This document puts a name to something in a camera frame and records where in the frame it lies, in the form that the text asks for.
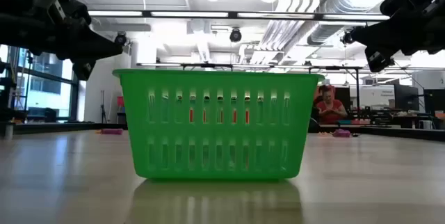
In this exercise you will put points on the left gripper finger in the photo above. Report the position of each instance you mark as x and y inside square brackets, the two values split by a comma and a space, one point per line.
[101, 46]

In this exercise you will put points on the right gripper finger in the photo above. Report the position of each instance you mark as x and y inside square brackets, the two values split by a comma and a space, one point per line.
[377, 38]

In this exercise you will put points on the purple plastic decoration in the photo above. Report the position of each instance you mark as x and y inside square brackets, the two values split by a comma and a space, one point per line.
[112, 131]
[341, 133]

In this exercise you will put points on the small black plastic spider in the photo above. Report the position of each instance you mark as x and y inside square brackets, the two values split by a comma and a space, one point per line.
[355, 135]

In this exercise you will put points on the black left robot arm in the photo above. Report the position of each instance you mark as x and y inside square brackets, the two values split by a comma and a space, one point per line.
[17, 25]

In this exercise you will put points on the black ceiling spotlight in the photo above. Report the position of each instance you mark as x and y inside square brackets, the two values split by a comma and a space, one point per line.
[120, 39]
[347, 38]
[235, 35]

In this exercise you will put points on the small red box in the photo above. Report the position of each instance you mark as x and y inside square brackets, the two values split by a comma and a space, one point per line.
[120, 101]

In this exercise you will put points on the large office window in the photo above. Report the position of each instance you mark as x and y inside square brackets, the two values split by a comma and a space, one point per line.
[48, 95]

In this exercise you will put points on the thin black tripod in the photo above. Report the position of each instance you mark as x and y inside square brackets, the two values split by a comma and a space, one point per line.
[103, 112]

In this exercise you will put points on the black computer monitor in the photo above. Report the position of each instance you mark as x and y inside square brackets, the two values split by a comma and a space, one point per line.
[434, 101]
[406, 98]

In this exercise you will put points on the black bin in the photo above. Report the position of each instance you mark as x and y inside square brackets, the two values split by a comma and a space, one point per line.
[121, 118]

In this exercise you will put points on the cluttered office desk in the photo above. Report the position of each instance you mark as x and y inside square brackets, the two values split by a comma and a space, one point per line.
[393, 118]

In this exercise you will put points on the dark office chair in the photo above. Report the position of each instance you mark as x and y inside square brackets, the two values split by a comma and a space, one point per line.
[50, 115]

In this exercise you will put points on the person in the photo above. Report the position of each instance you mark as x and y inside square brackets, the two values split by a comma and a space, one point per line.
[330, 111]

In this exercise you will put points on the long ceiling light strip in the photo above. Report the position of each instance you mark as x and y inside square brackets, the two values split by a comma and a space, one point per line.
[189, 14]

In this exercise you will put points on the green plastic basket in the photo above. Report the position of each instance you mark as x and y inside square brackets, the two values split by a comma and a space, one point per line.
[222, 81]

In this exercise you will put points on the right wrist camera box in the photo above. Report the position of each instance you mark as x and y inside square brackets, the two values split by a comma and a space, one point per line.
[377, 60]

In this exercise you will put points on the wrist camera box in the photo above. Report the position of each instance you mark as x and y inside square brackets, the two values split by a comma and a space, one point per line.
[83, 70]
[377, 60]

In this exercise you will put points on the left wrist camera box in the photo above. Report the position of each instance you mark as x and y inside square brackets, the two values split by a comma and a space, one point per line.
[83, 70]

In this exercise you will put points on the silver air duct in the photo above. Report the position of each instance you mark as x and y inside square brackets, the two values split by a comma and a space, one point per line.
[323, 34]

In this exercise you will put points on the black aluminium table frame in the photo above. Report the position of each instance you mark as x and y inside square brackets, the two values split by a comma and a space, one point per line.
[52, 127]

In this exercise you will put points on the grey cylinder post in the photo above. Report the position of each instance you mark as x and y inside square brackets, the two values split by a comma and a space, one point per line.
[8, 130]

